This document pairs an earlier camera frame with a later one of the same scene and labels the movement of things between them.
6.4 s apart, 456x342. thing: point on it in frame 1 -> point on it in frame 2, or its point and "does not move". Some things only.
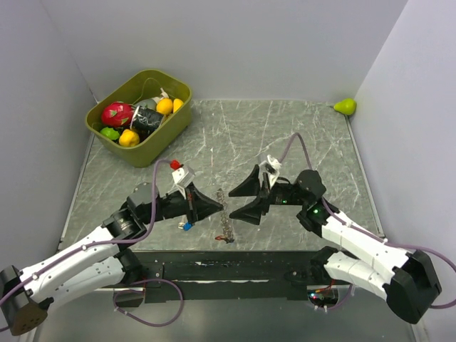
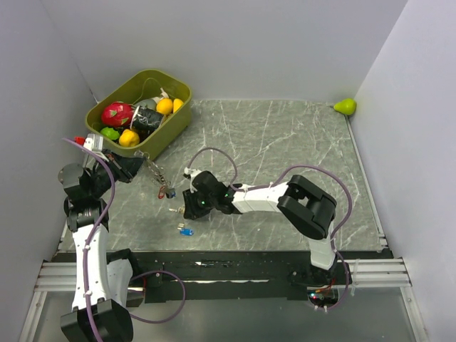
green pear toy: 347,106 does not move
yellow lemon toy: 177,105 does not move
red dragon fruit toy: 117,115 does not move
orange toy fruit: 164,106 does not move
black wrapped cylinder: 145,120 does not move
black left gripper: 204,205 -> 126,167
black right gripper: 252,212 -> 192,211
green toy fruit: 110,133 does not move
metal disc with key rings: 225,220 -> 157,172
